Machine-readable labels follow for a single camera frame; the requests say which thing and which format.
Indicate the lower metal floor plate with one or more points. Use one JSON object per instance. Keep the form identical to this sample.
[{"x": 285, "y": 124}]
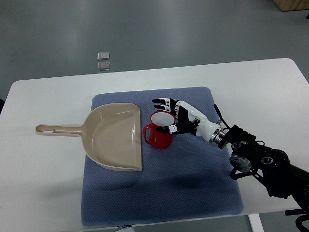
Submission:
[{"x": 103, "y": 65}]

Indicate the upper metal floor plate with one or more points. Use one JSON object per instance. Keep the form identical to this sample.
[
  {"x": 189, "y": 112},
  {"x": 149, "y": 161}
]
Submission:
[{"x": 103, "y": 55}]

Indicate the beige plastic dustpan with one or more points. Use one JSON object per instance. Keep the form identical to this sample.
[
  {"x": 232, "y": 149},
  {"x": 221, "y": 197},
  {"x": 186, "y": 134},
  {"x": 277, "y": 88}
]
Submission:
[{"x": 111, "y": 136}]

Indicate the blue grey mat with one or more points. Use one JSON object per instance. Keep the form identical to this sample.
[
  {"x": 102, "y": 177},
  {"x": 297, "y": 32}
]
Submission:
[{"x": 190, "y": 179}]

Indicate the red cup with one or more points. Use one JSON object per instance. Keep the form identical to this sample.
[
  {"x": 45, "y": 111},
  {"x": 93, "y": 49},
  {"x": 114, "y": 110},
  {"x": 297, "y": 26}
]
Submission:
[{"x": 154, "y": 138}]

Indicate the white table leg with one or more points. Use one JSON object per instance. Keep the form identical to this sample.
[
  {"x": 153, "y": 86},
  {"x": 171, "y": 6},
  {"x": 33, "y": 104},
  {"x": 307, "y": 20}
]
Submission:
[{"x": 255, "y": 223}]

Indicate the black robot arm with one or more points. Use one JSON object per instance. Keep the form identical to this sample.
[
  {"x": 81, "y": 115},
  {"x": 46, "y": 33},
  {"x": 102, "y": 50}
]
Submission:
[{"x": 271, "y": 167}]

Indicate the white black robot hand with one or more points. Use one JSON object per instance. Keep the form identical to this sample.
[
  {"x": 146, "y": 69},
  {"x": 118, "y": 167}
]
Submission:
[{"x": 189, "y": 120}]

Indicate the wooden box corner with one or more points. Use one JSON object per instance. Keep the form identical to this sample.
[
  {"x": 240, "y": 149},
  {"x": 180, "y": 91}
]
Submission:
[{"x": 292, "y": 5}]

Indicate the metal floor plate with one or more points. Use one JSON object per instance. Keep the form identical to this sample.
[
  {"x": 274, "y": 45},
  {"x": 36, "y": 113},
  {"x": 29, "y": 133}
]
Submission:
[
  {"x": 103, "y": 65},
  {"x": 103, "y": 55}
]

